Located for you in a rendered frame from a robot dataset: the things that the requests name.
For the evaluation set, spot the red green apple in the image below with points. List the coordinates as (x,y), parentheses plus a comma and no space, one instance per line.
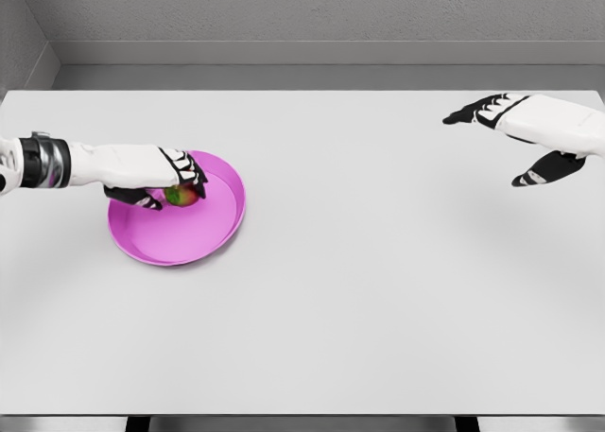
(182,195)

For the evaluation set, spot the pink round plate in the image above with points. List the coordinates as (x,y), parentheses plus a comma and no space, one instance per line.
(208,219)

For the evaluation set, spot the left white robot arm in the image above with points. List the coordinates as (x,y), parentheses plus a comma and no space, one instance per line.
(45,163)

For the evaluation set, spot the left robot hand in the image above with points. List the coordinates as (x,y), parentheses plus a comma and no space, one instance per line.
(137,167)

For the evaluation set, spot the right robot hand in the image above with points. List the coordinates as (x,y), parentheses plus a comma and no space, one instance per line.
(543,120)

